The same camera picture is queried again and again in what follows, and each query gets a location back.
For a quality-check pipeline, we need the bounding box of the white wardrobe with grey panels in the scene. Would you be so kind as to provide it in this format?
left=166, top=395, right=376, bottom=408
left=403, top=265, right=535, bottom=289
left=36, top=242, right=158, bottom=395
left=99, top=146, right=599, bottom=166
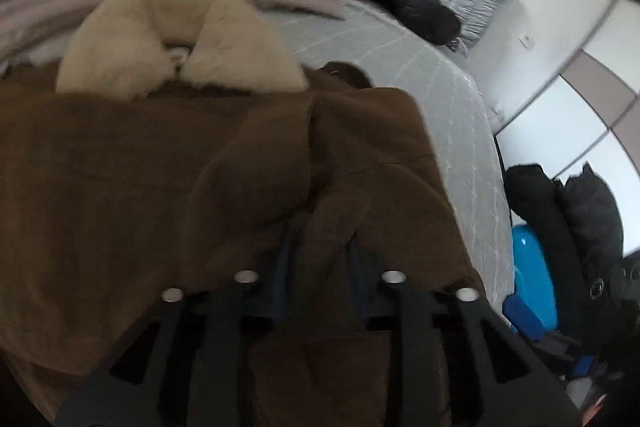
left=497, top=0, right=639, bottom=256

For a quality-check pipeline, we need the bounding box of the black clothes pile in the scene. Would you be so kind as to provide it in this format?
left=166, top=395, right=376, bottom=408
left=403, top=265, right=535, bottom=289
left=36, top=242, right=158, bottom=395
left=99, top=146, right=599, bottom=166
left=503, top=164, right=624, bottom=341

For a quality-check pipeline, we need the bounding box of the brown coat with cream collar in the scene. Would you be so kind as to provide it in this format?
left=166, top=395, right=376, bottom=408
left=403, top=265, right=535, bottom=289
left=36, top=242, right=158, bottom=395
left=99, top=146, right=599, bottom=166
left=0, top=0, right=490, bottom=427

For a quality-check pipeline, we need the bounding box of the grey bed mattress cover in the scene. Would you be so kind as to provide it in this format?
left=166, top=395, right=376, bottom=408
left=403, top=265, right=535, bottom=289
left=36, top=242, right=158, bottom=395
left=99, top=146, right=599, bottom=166
left=265, top=0, right=514, bottom=311

